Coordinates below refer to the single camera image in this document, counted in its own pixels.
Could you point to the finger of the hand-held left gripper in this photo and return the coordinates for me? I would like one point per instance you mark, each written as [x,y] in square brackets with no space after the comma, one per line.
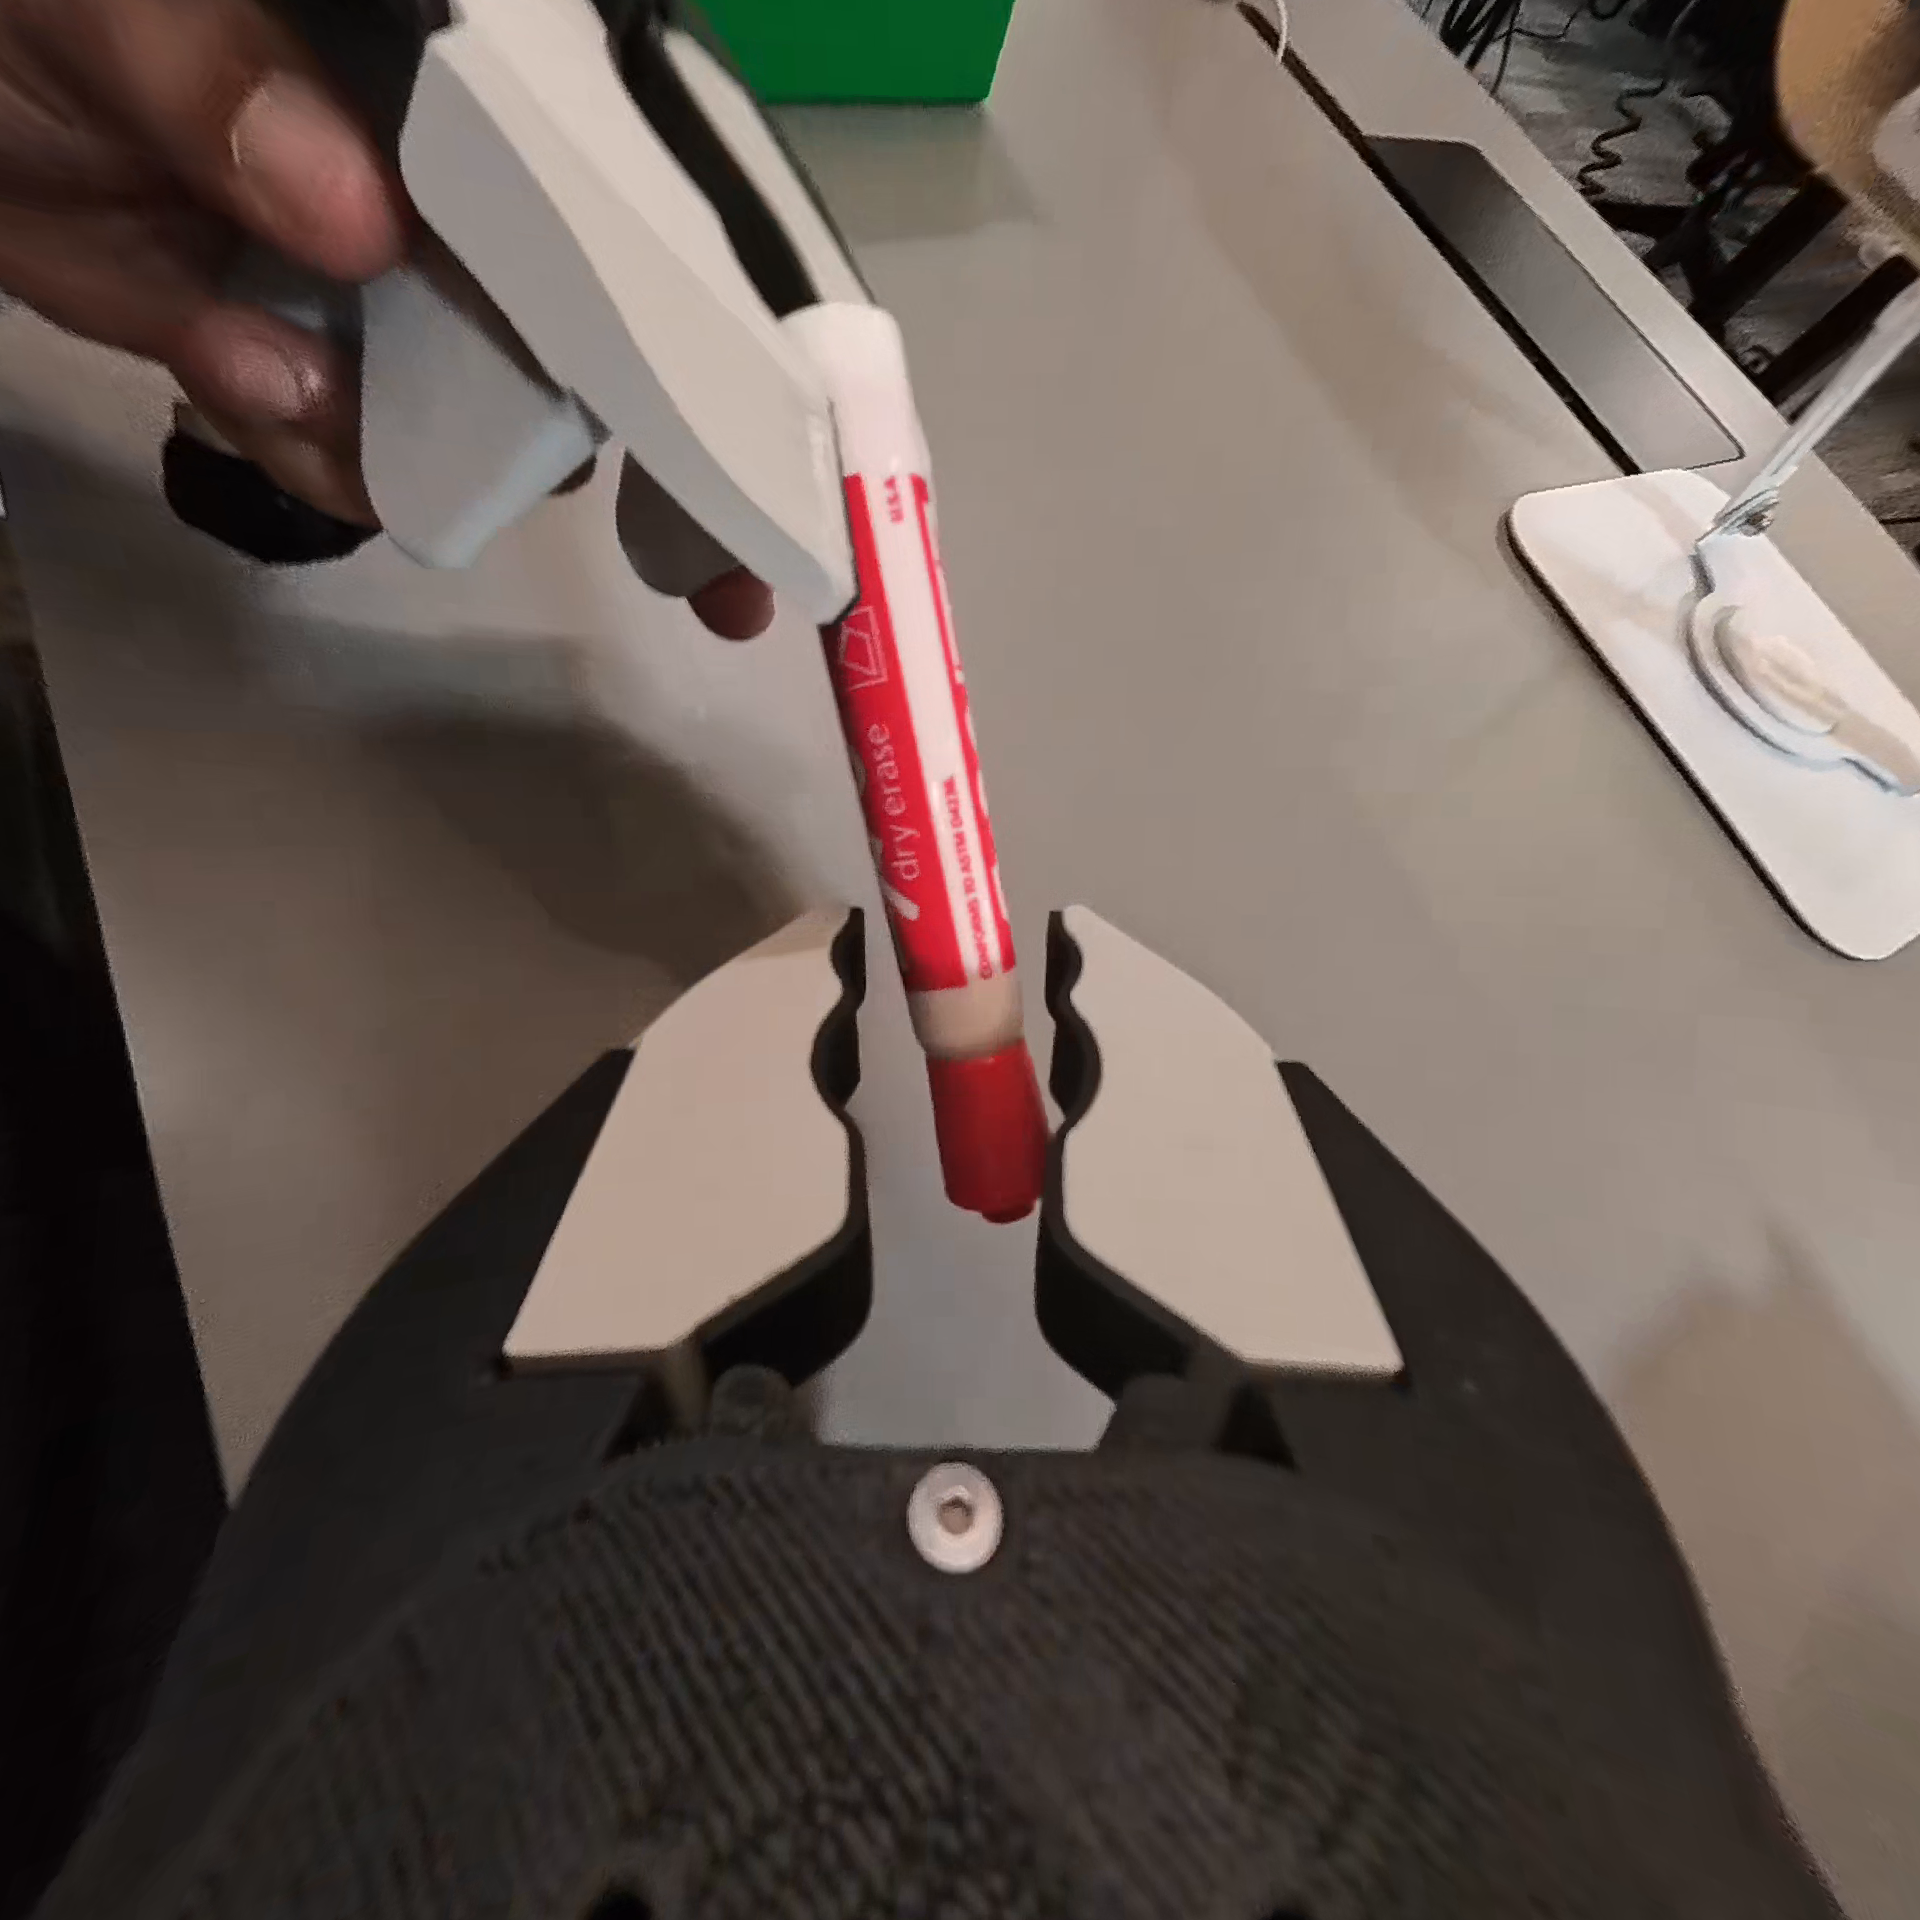
[630,268]
[794,228]

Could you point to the white flat mat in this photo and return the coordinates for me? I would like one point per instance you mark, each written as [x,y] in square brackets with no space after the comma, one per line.
[1649,630]

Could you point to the dark flat panel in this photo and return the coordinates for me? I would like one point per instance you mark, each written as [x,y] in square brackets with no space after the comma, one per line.
[1545,302]

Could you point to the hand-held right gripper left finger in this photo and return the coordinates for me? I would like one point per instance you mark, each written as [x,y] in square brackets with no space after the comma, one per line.
[705,1169]

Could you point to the red dry erase marker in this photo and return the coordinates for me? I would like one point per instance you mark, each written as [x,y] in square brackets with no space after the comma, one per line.
[916,749]

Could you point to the person's black sweater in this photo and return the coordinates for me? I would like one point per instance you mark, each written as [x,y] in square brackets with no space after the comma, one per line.
[88,1201]

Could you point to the green plastic bin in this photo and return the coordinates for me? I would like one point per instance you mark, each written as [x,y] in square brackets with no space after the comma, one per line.
[856,43]

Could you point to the person's left hand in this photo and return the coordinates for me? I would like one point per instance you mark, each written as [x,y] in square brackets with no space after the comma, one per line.
[150,180]

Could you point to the white metal stand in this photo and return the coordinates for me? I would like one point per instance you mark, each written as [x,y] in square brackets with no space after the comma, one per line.
[1784,674]

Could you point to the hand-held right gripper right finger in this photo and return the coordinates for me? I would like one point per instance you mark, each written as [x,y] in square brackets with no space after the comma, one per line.
[1217,1188]

